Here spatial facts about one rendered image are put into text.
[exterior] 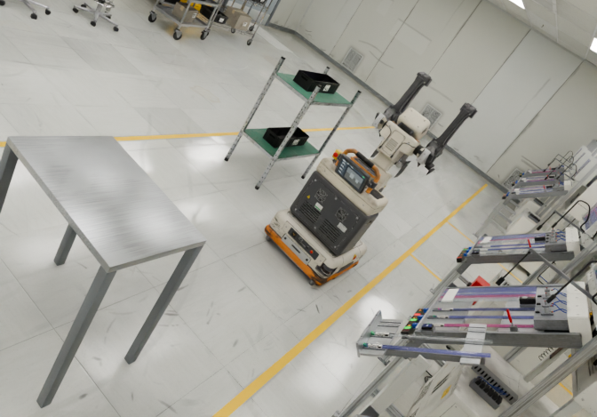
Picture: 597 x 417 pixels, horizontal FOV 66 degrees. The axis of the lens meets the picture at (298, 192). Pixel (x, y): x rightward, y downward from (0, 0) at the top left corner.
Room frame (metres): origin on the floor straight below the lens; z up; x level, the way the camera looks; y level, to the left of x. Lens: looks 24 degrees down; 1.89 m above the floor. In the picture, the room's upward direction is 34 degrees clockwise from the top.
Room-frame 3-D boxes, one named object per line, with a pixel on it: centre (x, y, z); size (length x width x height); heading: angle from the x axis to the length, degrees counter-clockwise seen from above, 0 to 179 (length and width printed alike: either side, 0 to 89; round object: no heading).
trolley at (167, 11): (6.61, 2.80, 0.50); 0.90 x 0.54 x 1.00; 175
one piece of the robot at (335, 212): (3.22, -0.31, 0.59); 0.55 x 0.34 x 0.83; 68
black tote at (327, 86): (4.27, 0.42, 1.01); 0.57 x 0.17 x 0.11; 162
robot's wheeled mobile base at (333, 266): (3.30, -0.34, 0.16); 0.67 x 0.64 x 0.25; 158
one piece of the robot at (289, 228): (2.99, -0.24, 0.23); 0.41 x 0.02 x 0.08; 68
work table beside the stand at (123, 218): (1.47, 0.61, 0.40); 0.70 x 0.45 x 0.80; 68
